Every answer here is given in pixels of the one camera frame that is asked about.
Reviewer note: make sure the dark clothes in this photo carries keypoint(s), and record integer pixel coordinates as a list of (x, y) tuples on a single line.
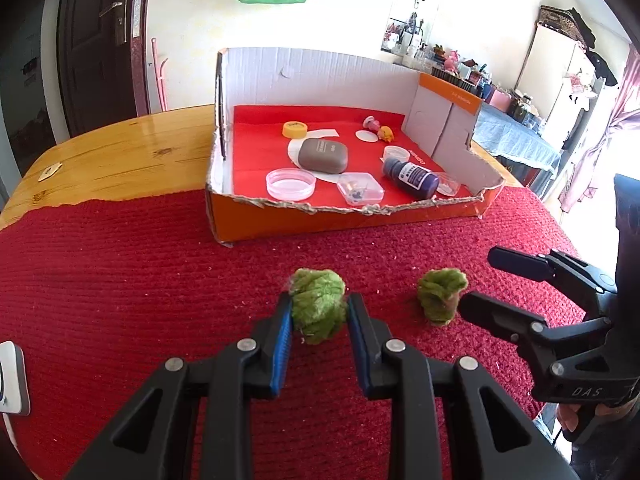
[(585, 40)]

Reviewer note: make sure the pink curtain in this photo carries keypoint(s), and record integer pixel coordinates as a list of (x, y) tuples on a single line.
[(605, 145)]

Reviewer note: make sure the clear square plastic box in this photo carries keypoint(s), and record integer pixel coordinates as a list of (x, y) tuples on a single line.
[(360, 189)]

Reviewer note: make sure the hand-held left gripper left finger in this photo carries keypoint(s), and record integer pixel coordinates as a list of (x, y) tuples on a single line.
[(282, 345)]

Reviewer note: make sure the wall mirror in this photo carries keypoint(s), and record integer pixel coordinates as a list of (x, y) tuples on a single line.
[(412, 12)]

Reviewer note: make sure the dark brown door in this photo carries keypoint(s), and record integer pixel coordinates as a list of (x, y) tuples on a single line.
[(95, 45)]

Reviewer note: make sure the small clear cup white lid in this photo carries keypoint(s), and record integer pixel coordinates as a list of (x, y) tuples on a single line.
[(396, 152)]

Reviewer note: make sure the brown soap-shaped case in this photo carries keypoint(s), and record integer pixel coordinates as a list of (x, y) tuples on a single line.
[(322, 156)]

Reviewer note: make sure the red sheet with white print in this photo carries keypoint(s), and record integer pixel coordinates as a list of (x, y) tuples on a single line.
[(255, 160)]

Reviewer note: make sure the red knitted tablecloth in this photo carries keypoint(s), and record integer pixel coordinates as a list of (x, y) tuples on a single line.
[(150, 285)]

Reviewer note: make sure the clear pink round dish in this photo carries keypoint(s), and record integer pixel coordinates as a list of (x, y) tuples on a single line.
[(291, 183)]

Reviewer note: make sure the small wooden tag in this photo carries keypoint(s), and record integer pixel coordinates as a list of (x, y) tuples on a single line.
[(51, 171)]

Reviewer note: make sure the small clear plastic cup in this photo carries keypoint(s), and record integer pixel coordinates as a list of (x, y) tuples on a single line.
[(447, 185)]

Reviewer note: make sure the person's right hand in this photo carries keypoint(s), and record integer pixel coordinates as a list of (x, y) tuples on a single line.
[(569, 420)]

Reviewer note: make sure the pink shoehorn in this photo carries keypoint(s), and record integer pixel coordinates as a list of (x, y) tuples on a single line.
[(161, 77)]

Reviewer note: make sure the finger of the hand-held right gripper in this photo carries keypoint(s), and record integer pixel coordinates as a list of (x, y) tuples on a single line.
[(485, 312), (515, 262)]

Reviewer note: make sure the green plush toy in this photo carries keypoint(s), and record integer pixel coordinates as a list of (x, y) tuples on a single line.
[(317, 305), (442, 295)]

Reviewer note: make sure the orange and white cardboard box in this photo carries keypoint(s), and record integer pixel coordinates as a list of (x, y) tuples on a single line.
[(310, 225)]

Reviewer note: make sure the small yellow duck toy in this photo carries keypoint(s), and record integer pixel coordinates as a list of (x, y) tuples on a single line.
[(385, 133)]

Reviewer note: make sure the small pink toy figure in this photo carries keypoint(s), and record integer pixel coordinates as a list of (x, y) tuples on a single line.
[(371, 122)]

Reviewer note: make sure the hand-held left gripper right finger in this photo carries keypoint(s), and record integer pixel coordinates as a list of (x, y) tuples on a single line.
[(361, 360)]

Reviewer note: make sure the dark purple bottle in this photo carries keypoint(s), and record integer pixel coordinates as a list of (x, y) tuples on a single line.
[(412, 180)]

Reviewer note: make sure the white device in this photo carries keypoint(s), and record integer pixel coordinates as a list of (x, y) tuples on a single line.
[(12, 380)]

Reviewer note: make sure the white refrigerator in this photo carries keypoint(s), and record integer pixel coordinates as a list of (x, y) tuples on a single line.
[(550, 75)]

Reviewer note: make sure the yellow round cap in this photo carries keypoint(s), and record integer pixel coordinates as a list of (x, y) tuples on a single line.
[(295, 130)]

